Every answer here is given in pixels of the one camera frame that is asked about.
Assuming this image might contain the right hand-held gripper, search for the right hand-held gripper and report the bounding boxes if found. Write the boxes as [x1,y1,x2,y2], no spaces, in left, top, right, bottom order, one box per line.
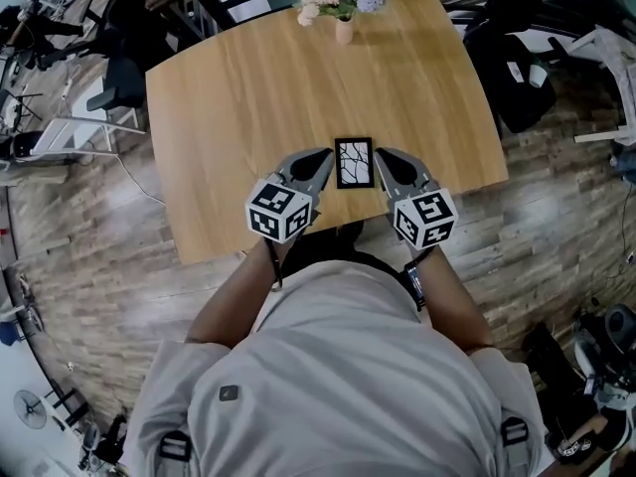
[374,147,459,251]

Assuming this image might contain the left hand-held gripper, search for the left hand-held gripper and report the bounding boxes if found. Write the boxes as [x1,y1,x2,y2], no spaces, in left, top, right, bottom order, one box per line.
[244,147,335,243]

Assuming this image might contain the black picture frame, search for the black picture frame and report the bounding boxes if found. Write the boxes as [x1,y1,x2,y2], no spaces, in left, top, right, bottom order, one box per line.
[334,136,377,191]

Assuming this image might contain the person's right forearm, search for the person's right forearm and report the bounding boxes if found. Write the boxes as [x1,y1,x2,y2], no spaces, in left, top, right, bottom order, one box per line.
[411,245,496,357]

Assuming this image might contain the person's left forearm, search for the person's left forearm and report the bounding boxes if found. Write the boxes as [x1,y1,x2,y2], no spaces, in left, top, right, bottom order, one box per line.
[186,238,299,348]

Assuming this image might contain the person's black trousers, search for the person's black trousers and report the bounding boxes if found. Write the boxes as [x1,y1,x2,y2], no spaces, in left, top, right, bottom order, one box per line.
[278,221,398,287]

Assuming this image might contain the small black screen device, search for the small black screen device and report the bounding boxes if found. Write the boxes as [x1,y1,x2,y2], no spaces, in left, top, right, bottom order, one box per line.
[402,260,428,312]

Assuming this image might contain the black metal railing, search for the black metal railing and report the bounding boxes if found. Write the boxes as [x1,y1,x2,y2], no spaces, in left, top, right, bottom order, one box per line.
[148,0,636,44]

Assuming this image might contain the black office chair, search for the black office chair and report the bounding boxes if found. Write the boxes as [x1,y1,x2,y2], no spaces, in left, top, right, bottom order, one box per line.
[84,0,168,114]

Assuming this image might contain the person's grey t-shirt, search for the person's grey t-shirt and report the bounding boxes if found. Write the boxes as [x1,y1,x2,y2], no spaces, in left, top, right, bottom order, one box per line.
[121,258,556,477]

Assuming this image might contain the blue cloth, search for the blue cloth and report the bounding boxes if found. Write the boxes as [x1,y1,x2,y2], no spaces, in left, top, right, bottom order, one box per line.
[609,144,636,184]

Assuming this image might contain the white folding chair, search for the white folding chair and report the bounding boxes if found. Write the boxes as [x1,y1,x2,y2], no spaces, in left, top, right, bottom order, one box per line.
[30,75,148,161]

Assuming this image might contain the white marbled table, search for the white marbled table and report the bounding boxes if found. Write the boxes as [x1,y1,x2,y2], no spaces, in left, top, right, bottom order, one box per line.
[549,25,636,146]

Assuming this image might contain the black rounded device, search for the black rounded device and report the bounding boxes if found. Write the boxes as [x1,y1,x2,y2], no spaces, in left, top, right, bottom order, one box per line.
[602,303,636,358]

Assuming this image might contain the spare hand-held gripper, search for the spare hand-held gripper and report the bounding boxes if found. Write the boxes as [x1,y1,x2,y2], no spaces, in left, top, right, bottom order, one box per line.
[555,436,596,465]

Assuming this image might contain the blue box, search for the blue box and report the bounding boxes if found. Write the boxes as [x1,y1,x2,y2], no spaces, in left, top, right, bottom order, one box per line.
[0,321,24,348]

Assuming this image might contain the white standing fan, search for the white standing fan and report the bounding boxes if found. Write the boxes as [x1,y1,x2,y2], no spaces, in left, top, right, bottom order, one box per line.
[12,389,50,431]

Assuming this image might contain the black wrist strap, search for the black wrist strap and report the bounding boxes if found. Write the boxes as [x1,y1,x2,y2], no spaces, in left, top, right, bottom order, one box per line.
[265,238,285,293]

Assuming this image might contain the grey harness strap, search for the grey harness strap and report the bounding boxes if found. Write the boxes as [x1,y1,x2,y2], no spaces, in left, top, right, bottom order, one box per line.
[499,414,528,477]
[158,429,193,477]

